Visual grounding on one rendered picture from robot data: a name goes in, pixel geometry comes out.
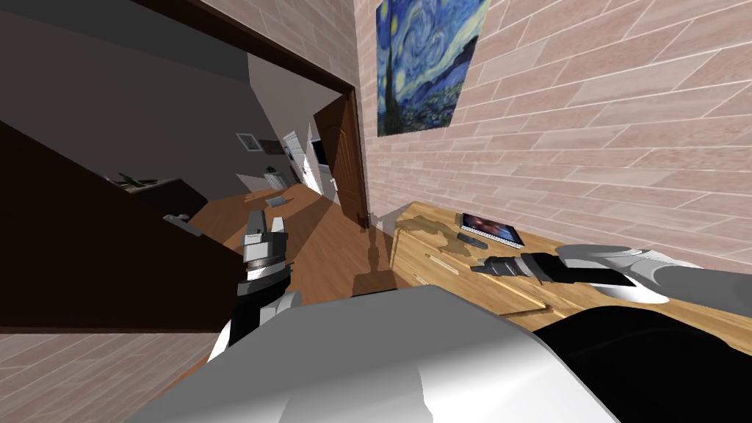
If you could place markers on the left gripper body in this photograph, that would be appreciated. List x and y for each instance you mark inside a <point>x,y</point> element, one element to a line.
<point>264,249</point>

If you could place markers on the dark sideboard with plants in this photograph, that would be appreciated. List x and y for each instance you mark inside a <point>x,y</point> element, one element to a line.
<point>161,197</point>

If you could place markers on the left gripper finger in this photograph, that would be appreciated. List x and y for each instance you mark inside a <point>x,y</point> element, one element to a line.
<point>254,223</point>
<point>278,226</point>

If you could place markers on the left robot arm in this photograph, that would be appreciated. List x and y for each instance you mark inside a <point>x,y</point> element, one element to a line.
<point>249,317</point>

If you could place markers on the dark tablet with picture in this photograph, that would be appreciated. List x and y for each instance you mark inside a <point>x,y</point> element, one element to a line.
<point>492,229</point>

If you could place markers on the dark brown door leaf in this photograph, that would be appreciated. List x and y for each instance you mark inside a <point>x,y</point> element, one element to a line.
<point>88,252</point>

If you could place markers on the light wooden dresser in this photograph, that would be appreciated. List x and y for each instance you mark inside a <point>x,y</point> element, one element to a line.
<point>464,282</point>

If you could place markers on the reddish brown panelled door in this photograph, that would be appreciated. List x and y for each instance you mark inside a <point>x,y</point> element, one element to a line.
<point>346,164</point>

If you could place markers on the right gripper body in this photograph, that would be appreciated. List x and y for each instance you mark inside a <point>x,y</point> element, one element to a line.
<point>505,267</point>

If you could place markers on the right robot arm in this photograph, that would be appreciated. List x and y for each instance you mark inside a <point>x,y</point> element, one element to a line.
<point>634,352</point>

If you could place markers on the black remote control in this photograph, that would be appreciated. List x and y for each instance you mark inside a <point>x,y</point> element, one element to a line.
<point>472,240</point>

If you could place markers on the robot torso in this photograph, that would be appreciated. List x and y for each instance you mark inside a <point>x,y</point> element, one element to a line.
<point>364,364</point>

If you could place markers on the blue starry night painting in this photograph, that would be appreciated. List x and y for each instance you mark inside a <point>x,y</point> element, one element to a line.
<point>426,64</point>

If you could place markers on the small framed wall picture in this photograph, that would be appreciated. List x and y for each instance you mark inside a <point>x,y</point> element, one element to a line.
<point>248,142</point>

